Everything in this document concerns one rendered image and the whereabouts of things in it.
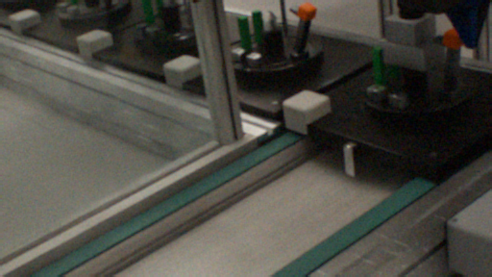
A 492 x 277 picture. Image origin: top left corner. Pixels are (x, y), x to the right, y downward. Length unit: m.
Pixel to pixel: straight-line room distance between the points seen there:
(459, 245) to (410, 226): 0.05
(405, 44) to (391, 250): 0.31
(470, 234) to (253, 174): 0.30
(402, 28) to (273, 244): 0.31
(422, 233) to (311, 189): 0.21
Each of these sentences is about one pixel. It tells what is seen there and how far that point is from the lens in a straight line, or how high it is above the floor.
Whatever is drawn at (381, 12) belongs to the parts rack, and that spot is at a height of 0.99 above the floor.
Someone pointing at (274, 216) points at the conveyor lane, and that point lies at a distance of 1.03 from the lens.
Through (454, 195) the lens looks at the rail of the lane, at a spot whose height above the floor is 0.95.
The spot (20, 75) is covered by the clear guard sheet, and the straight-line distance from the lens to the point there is 0.92.
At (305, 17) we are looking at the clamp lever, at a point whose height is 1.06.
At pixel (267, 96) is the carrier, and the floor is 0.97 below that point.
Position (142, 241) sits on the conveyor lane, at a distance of 1.00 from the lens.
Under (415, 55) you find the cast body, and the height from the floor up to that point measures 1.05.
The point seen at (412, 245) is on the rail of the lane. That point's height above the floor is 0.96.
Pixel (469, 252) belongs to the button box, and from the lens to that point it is 0.92.
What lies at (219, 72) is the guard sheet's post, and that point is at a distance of 1.06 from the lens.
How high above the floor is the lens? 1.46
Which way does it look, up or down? 25 degrees down
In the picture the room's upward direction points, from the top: 10 degrees counter-clockwise
